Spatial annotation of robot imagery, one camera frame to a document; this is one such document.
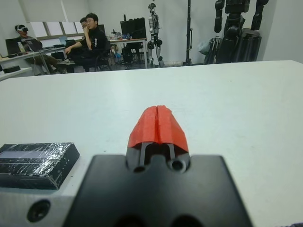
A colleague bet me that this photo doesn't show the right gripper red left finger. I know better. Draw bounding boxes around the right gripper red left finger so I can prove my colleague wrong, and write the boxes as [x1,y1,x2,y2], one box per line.
[125,105,159,172]

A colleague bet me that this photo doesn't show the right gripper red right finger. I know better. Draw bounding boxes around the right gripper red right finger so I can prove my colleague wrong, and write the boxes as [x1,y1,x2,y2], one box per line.
[157,105,191,174]

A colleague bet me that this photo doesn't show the shiny black box lid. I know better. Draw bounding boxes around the shiny black box lid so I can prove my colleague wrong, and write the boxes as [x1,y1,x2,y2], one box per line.
[0,142,80,191]

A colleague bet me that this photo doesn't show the black computer tower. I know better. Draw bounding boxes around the black computer tower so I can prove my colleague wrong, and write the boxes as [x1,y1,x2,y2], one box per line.
[122,47,134,64]

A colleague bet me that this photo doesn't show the black office chair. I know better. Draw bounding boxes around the black office chair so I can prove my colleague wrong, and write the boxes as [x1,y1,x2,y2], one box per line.
[94,40,114,71]

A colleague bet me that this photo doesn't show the pale green plastic bag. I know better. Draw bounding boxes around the pale green plastic bag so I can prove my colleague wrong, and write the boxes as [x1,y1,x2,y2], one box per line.
[197,39,211,56]

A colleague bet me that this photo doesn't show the white desk with monitors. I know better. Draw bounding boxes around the white desk with monitors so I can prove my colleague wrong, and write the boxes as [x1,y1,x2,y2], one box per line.
[108,37,148,70]

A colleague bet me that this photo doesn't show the folded black cart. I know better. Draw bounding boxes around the folded black cart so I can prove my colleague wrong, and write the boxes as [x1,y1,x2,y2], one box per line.
[208,35,223,64]

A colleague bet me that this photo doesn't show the person in black shirt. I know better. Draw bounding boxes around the person in black shirt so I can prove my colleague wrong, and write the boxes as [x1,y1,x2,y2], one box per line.
[58,13,109,73]

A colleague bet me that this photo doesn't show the black computer monitors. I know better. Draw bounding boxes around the black computer monitors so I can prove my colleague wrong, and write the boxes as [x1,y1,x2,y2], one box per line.
[120,14,147,40]

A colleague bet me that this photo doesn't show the black gantry stand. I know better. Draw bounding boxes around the black gantry stand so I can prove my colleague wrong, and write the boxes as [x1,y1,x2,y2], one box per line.
[182,0,194,67]

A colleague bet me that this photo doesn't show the silver humanoid robot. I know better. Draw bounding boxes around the silver humanoid robot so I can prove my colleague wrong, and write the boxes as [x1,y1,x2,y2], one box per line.
[147,1,166,69]

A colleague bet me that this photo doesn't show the large black humanoid robot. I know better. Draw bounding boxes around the large black humanoid robot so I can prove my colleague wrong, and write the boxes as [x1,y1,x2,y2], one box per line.
[204,0,270,64]

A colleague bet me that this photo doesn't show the person with glasses behind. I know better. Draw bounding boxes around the person with glasses behind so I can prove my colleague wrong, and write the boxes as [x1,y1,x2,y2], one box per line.
[79,17,89,34]

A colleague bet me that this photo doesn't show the small black laptop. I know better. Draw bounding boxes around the small black laptop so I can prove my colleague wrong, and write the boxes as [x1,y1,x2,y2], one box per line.
[25,39,44,52]

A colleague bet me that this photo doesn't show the low white desk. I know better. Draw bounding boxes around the low white desk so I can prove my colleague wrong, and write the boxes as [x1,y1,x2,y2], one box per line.
[0,67,33,82]

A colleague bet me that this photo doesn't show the flat black device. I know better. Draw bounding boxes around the flat black device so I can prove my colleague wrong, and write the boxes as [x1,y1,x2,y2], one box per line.
[0,66,21,74]

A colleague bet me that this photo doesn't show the long desk with laptops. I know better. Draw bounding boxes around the long desk with laptops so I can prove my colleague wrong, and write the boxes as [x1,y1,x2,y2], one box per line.
[0,46,68,76]

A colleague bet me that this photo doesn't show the white roller blind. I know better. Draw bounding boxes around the white roller blind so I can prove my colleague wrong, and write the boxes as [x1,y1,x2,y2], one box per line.
[22,0,66,24]

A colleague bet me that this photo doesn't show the large black laptop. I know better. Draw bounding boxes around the large black laptop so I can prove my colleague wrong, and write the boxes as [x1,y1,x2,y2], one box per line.
[6,37,24,57]

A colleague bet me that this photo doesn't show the person wearing VR headset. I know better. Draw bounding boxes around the person wearing VR headset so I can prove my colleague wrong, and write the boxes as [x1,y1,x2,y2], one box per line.
[14,24,62,74]

